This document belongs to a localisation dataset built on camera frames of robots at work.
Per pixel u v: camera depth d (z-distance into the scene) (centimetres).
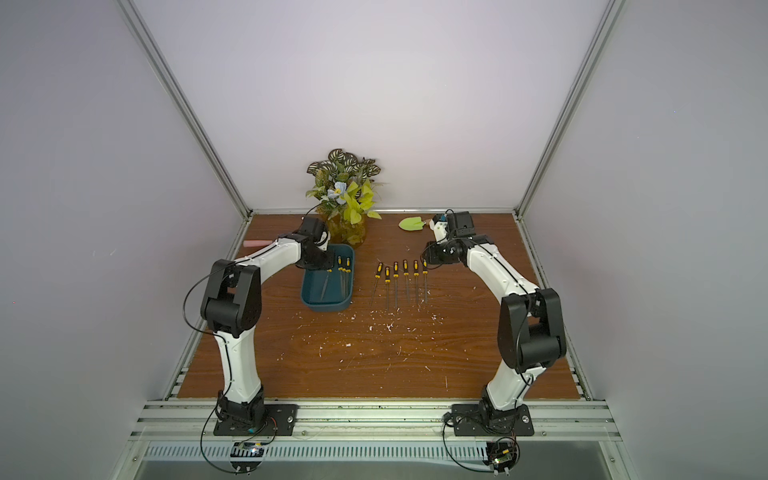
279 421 73
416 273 101
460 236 71
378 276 100
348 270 101
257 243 109
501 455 70
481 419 72
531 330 46
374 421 74
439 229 83
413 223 117
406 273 101
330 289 97
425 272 101
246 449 72
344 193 92
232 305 54
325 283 97
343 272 100
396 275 100
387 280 100
